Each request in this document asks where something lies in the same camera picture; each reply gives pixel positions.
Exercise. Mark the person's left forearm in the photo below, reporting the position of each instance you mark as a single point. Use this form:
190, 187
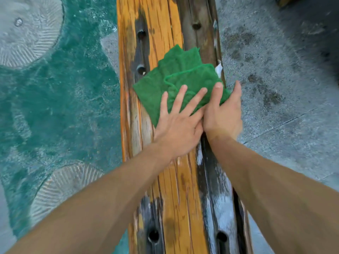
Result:
100, 203

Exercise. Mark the person's left middle finger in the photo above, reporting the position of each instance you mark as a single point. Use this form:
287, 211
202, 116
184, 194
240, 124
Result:
195, 99

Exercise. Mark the person's left hand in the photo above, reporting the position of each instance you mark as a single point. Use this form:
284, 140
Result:
176, 132

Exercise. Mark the person's right hand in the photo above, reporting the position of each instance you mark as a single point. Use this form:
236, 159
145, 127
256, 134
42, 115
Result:
222, 121

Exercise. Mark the green microfibre cloth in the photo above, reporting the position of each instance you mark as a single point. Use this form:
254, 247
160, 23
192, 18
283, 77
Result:
185, 71

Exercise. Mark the white paper scrap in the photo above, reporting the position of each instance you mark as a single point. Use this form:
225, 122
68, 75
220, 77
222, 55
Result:
218, 70

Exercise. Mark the person's left little finger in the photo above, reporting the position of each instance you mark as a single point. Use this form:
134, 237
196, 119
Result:
164, 104

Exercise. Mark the person's right forearm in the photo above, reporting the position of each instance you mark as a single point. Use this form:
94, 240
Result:
278, 198

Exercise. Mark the worn orange wooden beam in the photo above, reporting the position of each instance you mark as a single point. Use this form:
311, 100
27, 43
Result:
174, 198

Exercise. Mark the round ribbed stepping stone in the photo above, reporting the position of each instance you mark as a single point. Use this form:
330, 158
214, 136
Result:
63, 185
29, 31

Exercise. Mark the person's left thumb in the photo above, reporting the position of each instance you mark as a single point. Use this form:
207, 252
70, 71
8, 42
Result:
199, 130

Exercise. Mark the grey stone slab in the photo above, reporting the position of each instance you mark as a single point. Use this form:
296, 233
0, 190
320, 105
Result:
110, 51

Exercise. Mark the person's right thumb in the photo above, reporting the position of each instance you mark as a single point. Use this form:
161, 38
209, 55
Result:
217, 93

